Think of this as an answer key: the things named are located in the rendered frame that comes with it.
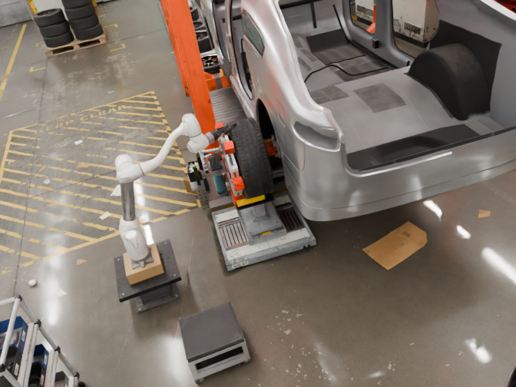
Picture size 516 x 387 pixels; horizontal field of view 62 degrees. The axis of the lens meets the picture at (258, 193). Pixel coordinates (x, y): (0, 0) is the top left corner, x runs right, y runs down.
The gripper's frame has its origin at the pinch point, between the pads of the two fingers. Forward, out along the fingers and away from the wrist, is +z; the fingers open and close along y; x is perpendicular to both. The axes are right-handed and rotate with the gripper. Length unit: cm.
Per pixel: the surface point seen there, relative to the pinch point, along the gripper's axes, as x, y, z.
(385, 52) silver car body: -29, -32, 236
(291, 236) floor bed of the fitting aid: -111, 35, 17
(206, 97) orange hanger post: 7.2, -47.9, 8.9
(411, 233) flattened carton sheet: -117, 108, 94
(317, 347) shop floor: -117, 127, -46
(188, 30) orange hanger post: 65, -49, 8
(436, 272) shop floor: -118, 148, 70
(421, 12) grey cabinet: -70, -143, 475
